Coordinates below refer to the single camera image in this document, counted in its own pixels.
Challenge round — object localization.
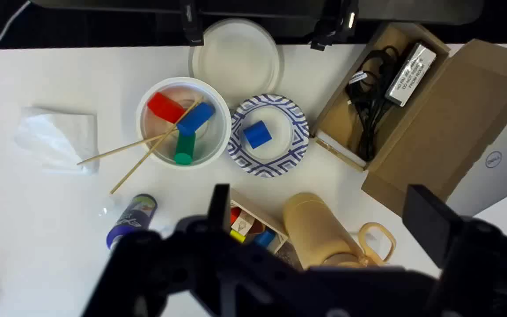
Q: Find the blue wooden cube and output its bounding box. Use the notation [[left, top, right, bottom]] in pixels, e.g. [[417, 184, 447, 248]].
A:
[[241, 119, 274, 149]]

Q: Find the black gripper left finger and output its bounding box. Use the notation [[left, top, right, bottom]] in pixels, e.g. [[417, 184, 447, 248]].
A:
[[82, 183, 249, 317]]

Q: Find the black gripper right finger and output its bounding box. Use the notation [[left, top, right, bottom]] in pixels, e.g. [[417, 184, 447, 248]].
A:
[[401, 183, 507, 317]]

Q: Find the tan water bottle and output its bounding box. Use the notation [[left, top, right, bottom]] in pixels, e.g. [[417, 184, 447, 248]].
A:
[[281, 190, 397, 271]]

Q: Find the wooden chopstick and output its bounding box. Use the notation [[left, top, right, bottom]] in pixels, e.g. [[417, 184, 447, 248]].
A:
[[75, 128, 179, 165], [109, 98, 204, 195]]

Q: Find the white bowl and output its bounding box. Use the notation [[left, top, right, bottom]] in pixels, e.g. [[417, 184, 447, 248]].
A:
[[135, 75, 232, 170]]

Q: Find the white printed cube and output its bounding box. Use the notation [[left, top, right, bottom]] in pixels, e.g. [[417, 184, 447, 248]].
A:
[[232, 211, 255, 235]]

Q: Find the green wooden cylinder block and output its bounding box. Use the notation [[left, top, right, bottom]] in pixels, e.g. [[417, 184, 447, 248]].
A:
[[172, 128, 198, 167]]

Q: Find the white cable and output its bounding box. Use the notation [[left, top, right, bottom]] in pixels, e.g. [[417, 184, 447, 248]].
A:
[[0, 0, 33, 51]]

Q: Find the wooden block tray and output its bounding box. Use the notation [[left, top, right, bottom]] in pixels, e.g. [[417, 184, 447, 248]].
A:
[[227, 195, 290, 255]]

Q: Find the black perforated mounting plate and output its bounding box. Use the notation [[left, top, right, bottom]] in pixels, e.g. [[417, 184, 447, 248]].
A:
[[0, 0, 507, 52]]

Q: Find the brown cardboard box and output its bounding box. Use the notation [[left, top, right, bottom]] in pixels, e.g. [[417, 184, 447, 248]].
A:
[[311, 21, 507, 218]]

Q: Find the silver laptop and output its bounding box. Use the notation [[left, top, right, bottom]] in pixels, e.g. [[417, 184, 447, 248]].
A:
[[445, 93, 507, 218]]

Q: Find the blue bottle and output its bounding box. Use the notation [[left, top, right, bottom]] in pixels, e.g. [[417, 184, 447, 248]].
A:
[[103, 191, 158, 250]]

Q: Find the red wooden block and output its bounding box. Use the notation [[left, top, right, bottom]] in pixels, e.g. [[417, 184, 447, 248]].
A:
[[146, 91, 186, 125]]

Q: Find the blue wooden cylinder block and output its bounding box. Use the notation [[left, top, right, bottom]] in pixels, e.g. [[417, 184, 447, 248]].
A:
[[176, 102, 216, 137]]

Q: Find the blue patterned paper plate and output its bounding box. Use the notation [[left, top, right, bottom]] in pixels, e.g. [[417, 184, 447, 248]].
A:
[[225, 93, 311, 179]]

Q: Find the silver power adapter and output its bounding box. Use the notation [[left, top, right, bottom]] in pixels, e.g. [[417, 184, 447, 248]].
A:
[[383, 40, 438, 109]]

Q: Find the plain white paper plate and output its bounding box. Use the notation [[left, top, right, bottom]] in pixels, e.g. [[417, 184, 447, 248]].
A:
[[188, 17, 283, 107]]

